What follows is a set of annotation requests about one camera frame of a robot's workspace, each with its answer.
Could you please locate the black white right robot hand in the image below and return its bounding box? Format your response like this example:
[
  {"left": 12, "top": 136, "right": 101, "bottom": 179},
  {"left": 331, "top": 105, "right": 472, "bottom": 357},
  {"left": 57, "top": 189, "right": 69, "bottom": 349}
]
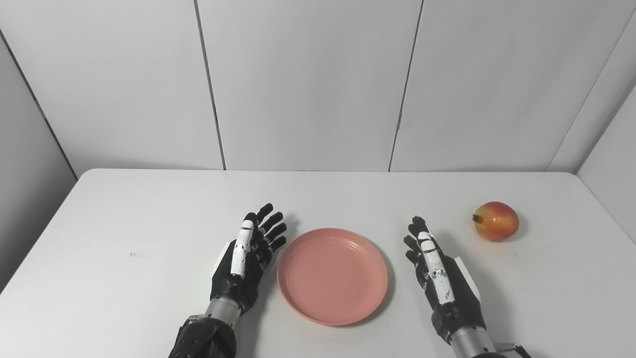
[{"left": 403, "top": 216, "right": 486, "bottom": 345}]

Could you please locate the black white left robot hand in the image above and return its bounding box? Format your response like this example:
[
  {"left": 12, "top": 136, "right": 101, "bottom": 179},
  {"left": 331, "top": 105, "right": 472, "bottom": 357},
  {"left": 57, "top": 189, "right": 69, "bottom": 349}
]
[{"left": 210, "top": 202, "right": 288, "bottom": 315}]

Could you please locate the red yellow pomegranate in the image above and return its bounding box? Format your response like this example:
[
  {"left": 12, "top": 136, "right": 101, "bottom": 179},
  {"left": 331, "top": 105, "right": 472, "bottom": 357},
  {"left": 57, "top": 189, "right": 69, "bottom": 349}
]
[{"left": 472, "top": 201, "right": 520, "bottom": 242}]

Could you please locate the pink round plate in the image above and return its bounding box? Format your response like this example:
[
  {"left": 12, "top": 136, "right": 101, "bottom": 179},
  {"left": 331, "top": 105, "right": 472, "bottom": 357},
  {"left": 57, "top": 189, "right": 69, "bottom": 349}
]
[{"left": 277, "top": 228, "right": 389, "bottom": 327}]

